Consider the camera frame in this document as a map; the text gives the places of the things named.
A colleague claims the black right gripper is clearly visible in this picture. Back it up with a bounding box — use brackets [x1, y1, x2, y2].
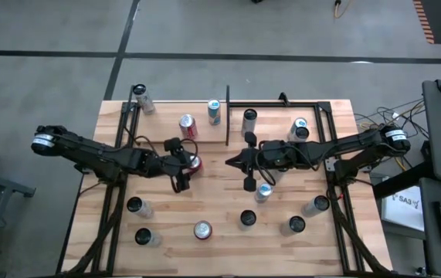
[225, 131, 283, 193]

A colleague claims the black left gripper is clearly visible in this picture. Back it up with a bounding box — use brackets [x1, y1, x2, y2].
[153, 137, 202, 193]

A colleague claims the red Coca-Cola can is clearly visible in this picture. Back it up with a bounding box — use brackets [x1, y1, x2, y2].
[187, 155, 205, 175]
[178, 114, 199, 140]

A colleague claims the blue silver Red Bull can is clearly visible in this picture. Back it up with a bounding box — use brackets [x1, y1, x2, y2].
[253, 182, 274, 205]
[287, 117, 310, 142]
[207, 98, 222, 126]

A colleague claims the wooden shelf board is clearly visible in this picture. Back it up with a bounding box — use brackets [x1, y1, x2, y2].
[135, 101, 229, 144]

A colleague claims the silver Celsius energy drink can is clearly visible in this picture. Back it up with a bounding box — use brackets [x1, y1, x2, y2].
[241, 107, 259, 134]
[237, 208, 258, 232]

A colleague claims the red Coke Zero Sugar can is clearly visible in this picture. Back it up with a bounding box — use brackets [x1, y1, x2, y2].
[193, 220, 214, 241]

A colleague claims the black desk leg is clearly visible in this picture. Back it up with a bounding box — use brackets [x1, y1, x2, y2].
[372, 158, 437, 198]

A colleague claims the white SA3 paper sign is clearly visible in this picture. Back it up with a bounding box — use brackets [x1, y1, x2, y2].
[381, 185, 426, 232]

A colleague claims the grey metal side table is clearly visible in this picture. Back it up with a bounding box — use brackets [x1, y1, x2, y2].
[0, 165, 37, 278]

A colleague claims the black looped camera cable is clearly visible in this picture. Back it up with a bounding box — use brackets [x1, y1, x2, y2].
[254, 152, 279, 187]
[179, 137, 200, 163]

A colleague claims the black shelf side post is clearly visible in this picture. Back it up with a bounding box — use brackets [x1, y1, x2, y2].
[225, 84, 231, 147]

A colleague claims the black clamp bracket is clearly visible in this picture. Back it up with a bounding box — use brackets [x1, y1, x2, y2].
[277, 91, 293, 107]

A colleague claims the grey metal bracket plate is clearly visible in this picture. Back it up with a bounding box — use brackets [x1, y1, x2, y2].
[324, 156, 339, 173]

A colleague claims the black braided cable sleeve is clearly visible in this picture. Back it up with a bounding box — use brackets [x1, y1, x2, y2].
[65, 192, 127, 276]
[327, 188, 393, 276]

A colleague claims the tangle of floor cables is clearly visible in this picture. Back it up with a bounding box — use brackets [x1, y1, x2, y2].
[353, 98, 428, 173]

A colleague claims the yellow floor cable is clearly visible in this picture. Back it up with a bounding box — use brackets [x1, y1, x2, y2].
[334, 0, 354, 19]

